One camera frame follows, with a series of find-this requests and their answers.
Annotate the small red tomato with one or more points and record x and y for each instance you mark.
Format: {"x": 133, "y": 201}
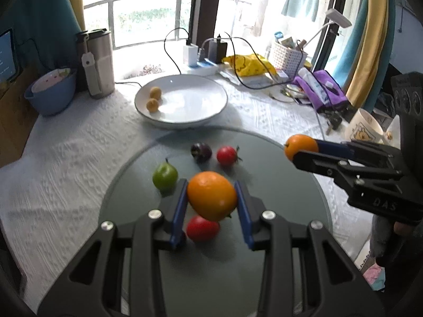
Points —
{"x": 226, "y": 155}

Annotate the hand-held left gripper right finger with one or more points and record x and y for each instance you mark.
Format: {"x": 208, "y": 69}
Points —
{"x": 243, "y": 211}

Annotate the teal curtain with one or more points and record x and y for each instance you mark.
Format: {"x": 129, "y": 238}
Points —
{"x": 43, "y": 16}

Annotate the white desk lamp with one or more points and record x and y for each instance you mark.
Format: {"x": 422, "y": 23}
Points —
{"x": 338, "y": 17}

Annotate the round grey glass mat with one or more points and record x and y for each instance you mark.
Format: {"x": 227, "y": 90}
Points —
{"x": 264, "y": 175}

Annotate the small brown longan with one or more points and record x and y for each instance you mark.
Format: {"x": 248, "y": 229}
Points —
{"x": 152, "y": 105}
{"x": 154, "y": 91}

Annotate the tablet screen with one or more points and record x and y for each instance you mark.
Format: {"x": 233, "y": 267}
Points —
{"x": 6, "y": 56}

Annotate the person's right hand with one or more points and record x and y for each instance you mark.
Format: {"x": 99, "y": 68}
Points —
{"x": 402, "y": 228}

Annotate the purple pouch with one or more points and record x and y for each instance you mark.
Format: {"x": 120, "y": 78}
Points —
{"x": 319, "y": 94}

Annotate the black charger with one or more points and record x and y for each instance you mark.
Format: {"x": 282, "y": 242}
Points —
{"x": 217, "y": 52}

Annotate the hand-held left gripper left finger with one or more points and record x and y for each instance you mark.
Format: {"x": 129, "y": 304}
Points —
{"x": 178, "y": 211}

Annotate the white woven basket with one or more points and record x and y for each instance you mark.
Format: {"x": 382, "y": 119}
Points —
{"x": 287, "y": 58}

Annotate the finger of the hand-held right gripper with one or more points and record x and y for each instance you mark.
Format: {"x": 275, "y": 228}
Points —
{"x": 317, "y": 163}
{"x": 333, "y": 148}

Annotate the yellow printed bag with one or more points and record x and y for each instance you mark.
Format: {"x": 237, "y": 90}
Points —
{"x": 248, "y": 64}

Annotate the white hanging tag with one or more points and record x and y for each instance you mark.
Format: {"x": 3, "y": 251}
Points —
{"x": 91, "y": 72}

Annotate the pink bowl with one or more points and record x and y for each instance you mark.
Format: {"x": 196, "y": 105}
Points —
{"x": 49, "y": 81}

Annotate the yellow curtain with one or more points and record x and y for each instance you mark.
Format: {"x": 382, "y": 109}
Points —
{"x": 370, "y": 39}

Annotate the dark window pillar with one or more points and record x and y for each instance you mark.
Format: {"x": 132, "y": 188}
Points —
{"x": 205, "y": 6}

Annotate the white round plate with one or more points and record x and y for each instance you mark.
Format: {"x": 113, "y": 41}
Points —
{"x": 191, "y": 99}

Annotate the blue bowl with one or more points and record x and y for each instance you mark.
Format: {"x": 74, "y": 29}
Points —
{"x": 49, "y": 100}

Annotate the cream bear print mug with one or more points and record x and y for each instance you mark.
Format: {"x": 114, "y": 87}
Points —
{"x": 363, "y": 127}

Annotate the stainless steel travel mug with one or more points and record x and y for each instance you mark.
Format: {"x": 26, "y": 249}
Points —
{"x": 103, "y": 49}

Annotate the bunch of keys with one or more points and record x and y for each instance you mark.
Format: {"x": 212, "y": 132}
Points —
{"x": 332, "y": 120}

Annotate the white textured tablecloth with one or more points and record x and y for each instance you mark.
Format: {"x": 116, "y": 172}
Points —
{"x": 82, "y": 155}

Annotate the small orange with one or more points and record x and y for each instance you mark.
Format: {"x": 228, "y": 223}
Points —
{"x": 299, "y": 146}

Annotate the dark purple plum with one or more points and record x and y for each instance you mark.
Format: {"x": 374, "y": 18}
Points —
{"x": 201, "y": 151}

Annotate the white charger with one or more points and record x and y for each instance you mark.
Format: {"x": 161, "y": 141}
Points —
{"x": 190, "y": 54}

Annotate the large red tomato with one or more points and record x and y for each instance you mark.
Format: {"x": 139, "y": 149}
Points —
{"x": 202, "y": 228}

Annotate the white power strip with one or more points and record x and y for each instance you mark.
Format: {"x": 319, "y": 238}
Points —
{"x": 205, "y": 68}

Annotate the balcony railing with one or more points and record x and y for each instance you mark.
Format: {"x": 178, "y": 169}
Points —
{"x": 112, "y": 23}

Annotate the large orange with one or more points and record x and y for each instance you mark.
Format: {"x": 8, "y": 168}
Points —
{"x": 211, "y": 195}

